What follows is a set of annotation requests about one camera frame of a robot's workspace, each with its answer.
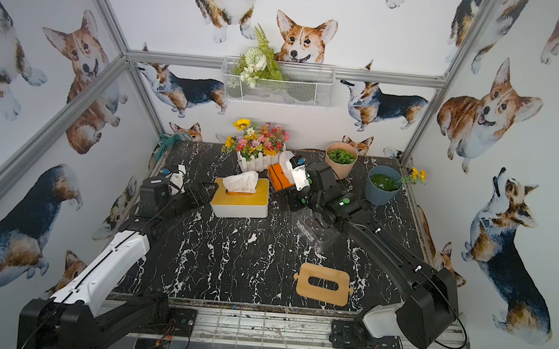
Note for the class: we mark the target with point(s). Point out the teal cloth in corner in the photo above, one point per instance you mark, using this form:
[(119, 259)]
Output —
[(167, 142)]

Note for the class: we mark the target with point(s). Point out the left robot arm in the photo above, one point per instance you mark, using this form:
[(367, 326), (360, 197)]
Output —
[(71, 317)]

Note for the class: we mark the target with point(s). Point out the white tissue box base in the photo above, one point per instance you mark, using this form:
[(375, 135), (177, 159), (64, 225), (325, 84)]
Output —
[(239, 211)]

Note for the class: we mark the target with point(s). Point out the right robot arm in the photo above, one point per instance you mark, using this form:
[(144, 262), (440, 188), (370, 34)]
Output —
[(429, 301)]

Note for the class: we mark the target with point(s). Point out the white fence flower planter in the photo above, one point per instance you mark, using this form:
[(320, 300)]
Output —
[(256, 148)]

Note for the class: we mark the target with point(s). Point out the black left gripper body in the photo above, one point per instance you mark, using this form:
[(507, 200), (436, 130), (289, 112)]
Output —
[(201, 192)]

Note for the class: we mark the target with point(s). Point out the orange tissue paper pack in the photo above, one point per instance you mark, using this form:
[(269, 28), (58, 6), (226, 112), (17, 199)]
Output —
[(244, 183)]

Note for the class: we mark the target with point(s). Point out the peach pot with succulent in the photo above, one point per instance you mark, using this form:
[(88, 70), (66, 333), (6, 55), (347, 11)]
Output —
[(341, 157)]

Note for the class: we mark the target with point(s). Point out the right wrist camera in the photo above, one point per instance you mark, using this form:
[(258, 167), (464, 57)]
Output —
[(295, 167)]

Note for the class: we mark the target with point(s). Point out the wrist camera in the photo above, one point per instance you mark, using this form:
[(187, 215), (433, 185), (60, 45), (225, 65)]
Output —
[(295, 167), (175, 175)]

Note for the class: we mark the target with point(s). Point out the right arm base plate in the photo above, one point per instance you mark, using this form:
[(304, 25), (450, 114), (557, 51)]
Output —
[(353, 335)]

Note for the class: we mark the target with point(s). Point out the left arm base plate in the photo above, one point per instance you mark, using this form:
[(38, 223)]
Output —
[(178, 321)]

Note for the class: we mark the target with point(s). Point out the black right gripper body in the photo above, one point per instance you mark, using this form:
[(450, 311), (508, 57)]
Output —
[(295, 197)]

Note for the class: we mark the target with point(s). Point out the clear plastic tissue box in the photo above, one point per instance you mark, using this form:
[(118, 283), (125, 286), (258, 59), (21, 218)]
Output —
[(313, 232)]

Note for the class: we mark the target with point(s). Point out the wooden tissue box lid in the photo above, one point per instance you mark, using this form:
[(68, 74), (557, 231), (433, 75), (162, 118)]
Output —
[(323, 284)]

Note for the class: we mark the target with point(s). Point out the white wire wall basket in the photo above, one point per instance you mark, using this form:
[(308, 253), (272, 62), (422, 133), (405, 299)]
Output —
[(303, 85)]

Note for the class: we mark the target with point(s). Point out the yellow tissue box lid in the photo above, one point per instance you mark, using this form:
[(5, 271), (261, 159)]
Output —
[(224, 198)]

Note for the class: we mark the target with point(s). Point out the blue pot with yellow flowers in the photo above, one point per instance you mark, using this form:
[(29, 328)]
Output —
[(384, 183)]

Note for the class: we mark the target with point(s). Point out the white flower green fern bouquet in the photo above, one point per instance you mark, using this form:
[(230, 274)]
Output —
[(258, 65)]

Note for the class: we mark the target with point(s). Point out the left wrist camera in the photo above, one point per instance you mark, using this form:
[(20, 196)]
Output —
[(175, 175)]

